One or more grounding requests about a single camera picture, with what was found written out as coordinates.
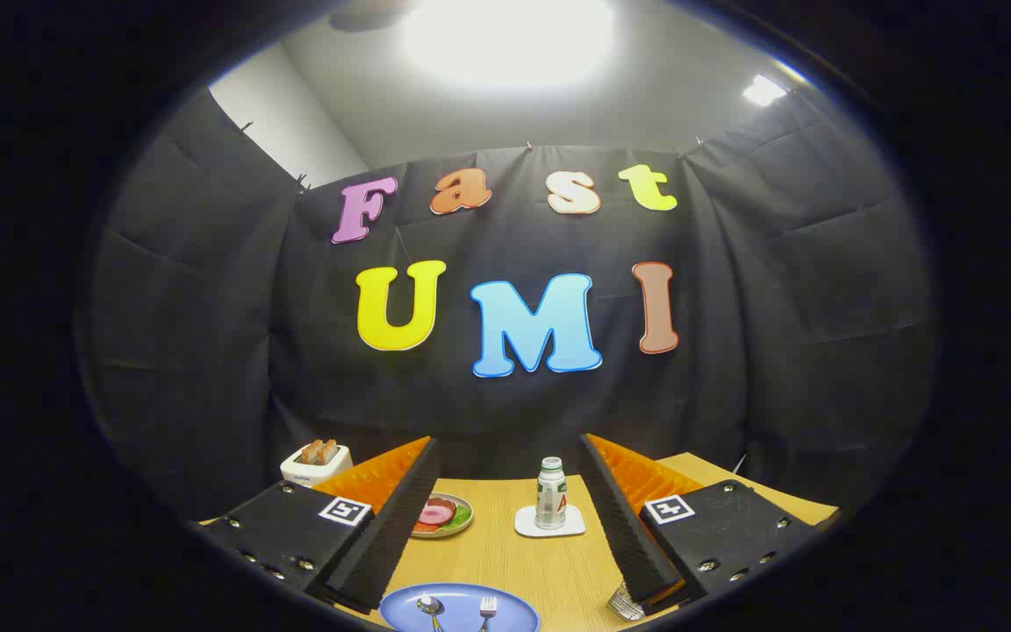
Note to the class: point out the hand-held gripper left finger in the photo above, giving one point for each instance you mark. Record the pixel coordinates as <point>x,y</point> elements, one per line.
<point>396,527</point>

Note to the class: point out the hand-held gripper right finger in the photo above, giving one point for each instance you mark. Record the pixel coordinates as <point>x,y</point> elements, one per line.
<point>624,527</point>

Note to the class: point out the pink ham slice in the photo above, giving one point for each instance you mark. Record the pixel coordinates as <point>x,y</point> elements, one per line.
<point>435,512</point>

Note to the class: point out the white square coaster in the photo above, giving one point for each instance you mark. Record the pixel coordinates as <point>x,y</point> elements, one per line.
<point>571,524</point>

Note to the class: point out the small beige food plate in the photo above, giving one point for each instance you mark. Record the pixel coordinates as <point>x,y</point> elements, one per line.
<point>457,529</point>

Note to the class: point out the green lettuce leaf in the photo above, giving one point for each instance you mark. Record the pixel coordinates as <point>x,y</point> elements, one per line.
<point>462,516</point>

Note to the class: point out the white drink bottle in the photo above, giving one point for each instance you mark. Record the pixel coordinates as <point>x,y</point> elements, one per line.
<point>550,500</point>

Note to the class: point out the brown toast slice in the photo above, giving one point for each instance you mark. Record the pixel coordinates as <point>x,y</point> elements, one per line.
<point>311,453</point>
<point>329,450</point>

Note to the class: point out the blue round plate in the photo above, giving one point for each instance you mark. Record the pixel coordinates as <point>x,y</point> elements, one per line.
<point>462,610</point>

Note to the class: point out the white toaster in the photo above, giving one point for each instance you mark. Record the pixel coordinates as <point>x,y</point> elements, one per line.
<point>304,472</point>

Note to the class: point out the small ceiling light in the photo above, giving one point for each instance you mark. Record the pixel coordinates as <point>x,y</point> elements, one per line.
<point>763,90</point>

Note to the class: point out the large ceiling light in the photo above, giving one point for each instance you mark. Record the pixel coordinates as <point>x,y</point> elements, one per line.
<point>505,39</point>

